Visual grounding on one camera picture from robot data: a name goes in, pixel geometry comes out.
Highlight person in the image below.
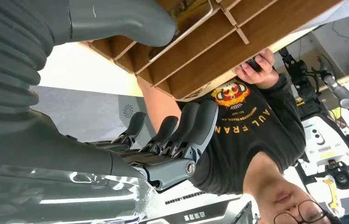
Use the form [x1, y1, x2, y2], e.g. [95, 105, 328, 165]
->
[137, 48, 345, 224]

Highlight grey panel with swirl logo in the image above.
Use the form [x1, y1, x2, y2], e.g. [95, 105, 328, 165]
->
[118, 95, 157, 149]

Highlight ribbed grey right arm sleeve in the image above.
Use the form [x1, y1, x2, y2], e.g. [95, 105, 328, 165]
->
[0, 0, 55, 137]

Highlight black sign with white text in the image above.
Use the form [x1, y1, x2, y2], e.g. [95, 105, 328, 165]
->
[139, 197, 246, 224]

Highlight wooden compartment organizer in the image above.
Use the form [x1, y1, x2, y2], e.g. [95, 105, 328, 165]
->
[88, 0, 346, 102]

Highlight small black handheld device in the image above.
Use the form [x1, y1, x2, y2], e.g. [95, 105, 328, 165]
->
[245, 54, 264, 74]

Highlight black-rimmed glasses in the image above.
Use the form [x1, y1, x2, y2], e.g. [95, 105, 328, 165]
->
[273, 199, 330, 224]

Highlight black round wheel unit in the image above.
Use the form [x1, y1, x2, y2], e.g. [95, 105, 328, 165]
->
[326, 160, 349, 191]

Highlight yellow bracket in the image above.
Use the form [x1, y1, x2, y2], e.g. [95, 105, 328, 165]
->
[322, 178, 340, 211]

